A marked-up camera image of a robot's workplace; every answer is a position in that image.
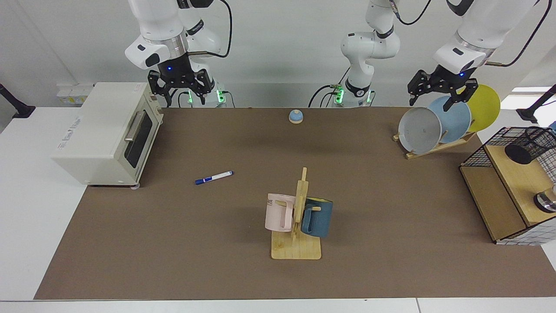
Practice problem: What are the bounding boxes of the white marker with blue cap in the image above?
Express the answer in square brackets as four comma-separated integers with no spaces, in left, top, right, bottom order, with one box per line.
[195,171,234,186]

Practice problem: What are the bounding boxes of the black mesh pen holder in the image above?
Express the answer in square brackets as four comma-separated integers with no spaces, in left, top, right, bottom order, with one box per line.
[504,127,556,165]

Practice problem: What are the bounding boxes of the light blue plate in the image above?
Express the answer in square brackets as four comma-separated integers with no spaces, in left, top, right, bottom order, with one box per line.
[428,96,472,144]

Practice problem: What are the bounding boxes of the yellow plate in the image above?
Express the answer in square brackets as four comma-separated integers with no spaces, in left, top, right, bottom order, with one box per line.
[456,84,501,133]

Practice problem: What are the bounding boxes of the grey plate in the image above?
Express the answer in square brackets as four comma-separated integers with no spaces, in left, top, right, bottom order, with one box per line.
[398,107,443,155]

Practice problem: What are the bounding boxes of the wooden plate rack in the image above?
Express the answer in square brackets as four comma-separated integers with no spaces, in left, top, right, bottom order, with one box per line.
[393,130,477,160]

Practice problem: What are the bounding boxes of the pale toaster oven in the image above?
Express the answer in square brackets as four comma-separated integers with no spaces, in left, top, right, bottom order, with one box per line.
[50,82,165,188]

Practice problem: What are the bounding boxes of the pink mug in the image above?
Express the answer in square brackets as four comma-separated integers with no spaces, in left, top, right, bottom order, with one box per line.
[265,193,297,233]

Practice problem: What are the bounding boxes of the brown table cloth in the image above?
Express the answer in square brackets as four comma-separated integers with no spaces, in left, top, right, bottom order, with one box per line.
[34,107,556,300]

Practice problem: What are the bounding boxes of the dark blue mug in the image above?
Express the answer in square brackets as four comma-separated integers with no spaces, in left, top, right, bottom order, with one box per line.
[300,197,334,238]

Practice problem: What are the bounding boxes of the wooden cup stand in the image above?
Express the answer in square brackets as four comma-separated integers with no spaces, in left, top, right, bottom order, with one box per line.
[271,167,322,260]

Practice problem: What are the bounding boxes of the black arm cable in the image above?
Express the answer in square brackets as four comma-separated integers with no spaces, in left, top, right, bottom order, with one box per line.
[391,0,549,68]
[190,0,233,58]

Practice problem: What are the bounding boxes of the black camera stand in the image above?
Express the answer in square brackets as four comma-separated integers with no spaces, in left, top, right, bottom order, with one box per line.
[0,83,36,119]
[516,84,556,123]

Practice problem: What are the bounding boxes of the wire basket with wooden floor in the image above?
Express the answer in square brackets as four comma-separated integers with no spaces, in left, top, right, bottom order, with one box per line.
[460,126,556,246]

